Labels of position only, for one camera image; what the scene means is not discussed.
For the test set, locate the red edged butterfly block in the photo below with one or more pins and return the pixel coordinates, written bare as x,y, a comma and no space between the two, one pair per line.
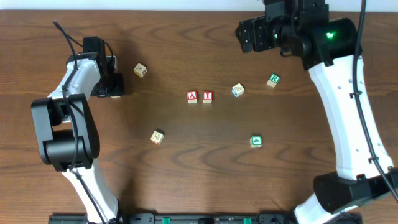
157,137

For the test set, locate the yellow wooden block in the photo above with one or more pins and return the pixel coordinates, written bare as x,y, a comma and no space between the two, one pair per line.
140,70

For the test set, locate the green letter R block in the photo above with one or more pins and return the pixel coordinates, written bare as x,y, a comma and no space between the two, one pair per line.
273,80

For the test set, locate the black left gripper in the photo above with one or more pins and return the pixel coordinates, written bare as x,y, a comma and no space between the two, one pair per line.
111,88

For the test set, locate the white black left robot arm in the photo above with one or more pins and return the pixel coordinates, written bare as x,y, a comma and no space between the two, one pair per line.
68,139

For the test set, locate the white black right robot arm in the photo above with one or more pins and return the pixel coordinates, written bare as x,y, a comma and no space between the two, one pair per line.
330,50

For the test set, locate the red letter A block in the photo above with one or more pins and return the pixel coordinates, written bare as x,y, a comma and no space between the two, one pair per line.
192,97

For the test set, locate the red letter I block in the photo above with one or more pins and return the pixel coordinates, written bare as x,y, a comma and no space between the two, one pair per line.
207,97

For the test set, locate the green number 4 block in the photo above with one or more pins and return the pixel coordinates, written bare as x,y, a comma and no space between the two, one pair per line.
256,141

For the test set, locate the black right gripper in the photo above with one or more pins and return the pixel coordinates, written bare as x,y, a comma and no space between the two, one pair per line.
247,35

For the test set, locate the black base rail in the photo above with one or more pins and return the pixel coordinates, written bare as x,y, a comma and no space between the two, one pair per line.
148,218

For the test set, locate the blue edged picture block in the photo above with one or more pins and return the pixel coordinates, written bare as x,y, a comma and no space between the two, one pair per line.
237,90

